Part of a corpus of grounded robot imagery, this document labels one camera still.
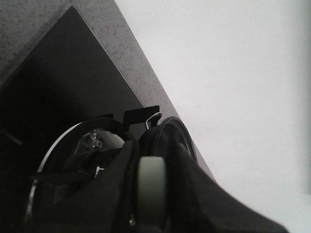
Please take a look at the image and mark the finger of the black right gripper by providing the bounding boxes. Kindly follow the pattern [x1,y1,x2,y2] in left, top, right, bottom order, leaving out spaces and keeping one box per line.
[167,144,287,233]

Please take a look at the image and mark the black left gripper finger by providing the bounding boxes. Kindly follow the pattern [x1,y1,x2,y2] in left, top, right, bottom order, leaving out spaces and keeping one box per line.
[32,140,138,233]

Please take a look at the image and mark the black frying pan green handle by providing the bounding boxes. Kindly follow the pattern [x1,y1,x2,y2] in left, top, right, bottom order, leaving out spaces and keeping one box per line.
[135,116,197,233]

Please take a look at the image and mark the black left pan support grate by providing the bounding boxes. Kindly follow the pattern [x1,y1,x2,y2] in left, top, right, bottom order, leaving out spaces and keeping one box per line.
[0,105,161,233]

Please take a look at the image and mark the black glass gas cooktop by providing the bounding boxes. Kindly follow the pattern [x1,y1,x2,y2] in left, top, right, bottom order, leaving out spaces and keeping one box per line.
[0,7,142,233]

